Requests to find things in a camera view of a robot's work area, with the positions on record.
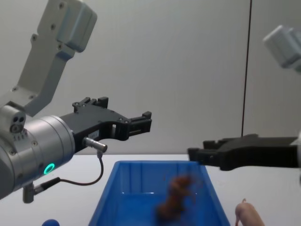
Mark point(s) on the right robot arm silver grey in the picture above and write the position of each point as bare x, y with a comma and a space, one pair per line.
282, 47

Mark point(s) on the blue plastic bin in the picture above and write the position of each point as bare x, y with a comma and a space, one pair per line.
110, 195

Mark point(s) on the brown toy crayfish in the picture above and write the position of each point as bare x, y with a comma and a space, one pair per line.
175, 202

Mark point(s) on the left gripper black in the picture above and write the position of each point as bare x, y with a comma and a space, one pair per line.
98, 120

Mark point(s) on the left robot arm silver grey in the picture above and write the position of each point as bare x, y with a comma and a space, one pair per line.
47, 141

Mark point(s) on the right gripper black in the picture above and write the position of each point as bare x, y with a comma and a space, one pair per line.
254, 150

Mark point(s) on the small blue round object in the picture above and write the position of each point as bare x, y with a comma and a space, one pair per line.
50, 223

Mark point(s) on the pink toy pig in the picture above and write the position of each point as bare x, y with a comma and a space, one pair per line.
249, 214

